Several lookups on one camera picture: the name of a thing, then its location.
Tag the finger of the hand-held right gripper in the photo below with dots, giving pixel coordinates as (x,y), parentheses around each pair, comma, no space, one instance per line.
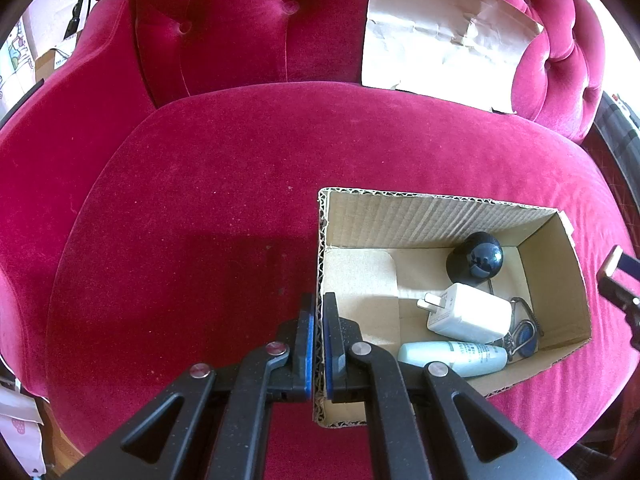
(625,285)

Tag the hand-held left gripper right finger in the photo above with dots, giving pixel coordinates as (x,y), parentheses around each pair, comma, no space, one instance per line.
(331,345)

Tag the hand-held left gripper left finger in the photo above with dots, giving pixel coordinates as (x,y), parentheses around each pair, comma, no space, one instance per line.
(305,345)

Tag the white tube bottle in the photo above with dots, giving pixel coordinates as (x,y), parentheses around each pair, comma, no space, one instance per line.
(452,357)

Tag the large white charger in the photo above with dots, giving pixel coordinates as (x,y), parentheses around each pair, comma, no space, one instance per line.
(472,312)

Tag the black round bottle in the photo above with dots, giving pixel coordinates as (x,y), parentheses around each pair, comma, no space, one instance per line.
(477,257)

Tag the dark striped blanket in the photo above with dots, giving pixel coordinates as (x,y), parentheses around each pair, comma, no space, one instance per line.
(620,130)

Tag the red velvet tufted sofa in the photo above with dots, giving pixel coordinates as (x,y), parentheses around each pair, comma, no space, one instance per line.
(175,185)

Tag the pink storage box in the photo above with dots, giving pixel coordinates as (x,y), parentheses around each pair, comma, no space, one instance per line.
(17,425)

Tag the creased brown paper sheet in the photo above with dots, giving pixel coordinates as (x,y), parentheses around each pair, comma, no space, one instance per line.
(440,45)

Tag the small brown cardboard box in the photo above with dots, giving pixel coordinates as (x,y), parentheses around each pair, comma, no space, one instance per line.
(52,62)

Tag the black power adapter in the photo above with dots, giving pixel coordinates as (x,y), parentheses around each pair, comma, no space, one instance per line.
(77,10)

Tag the cartoon cat curtain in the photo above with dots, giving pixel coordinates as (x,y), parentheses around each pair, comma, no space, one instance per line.
(15,60)

